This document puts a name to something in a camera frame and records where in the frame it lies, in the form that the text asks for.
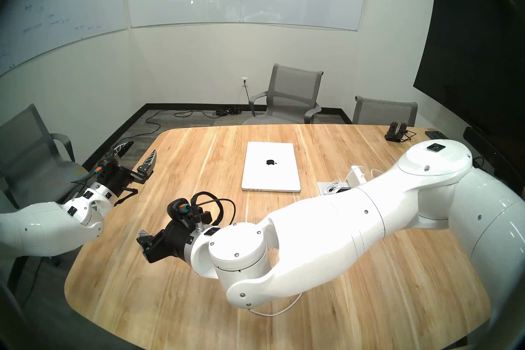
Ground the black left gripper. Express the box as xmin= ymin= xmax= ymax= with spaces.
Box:
xmin=93 ymin=140 xmax=158 ymax=207

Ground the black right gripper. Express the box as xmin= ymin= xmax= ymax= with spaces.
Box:
xmin=137 ymin=221 xmax=197 ymax=264

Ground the silver MacBook laptop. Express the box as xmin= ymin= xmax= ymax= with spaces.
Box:
xmin=241 ymin=142 xmax=301 ymax=193

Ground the black charging dock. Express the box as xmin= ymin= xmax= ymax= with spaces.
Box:
xmin=384 ymin=121 xmax=415 ymax=143

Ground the dark grey office chair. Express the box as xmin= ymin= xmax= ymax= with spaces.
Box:
xmin=0 ymin=103 xmax=90 ymax=268

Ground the grey mesh chair with armrests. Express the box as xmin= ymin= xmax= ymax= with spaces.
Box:
xmin=243 ymin=63 xmax=324 ymax=125

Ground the silver table outlet box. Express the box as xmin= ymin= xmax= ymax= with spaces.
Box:
xmin=317 ymin=181 xmax=354 ymax=196

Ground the large white power adapter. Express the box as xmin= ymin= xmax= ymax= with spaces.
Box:
xmin=346 ymin=165 xmax=368 ymax=186

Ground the grey mesh office chair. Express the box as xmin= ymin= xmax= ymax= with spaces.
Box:
xmin=353 ymin=96 xmax=418 ymax=127

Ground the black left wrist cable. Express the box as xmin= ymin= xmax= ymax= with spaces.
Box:
xmin=68 ymin=165 xmax=102 ymax=187

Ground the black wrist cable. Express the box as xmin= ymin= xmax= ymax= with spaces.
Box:
xmin=190 ymin=191 xmax=237 ymax=227
xmin=68 ymin=165 xmax=102 ymax=187

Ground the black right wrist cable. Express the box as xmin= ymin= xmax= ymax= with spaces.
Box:
xmin=190 ymin=191 xmax=237 ymax=227

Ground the black floor cable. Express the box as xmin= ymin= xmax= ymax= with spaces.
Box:
xmin=119 ymin=85 xmax=251 ymax=145

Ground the white MagSafe charging cable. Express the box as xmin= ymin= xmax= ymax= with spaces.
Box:
xmin=248 ymin=179 xmax=349 ymax=318

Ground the black wall television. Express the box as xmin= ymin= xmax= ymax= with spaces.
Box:
xmin=413 ymin=0 xmax=525 ymax=149

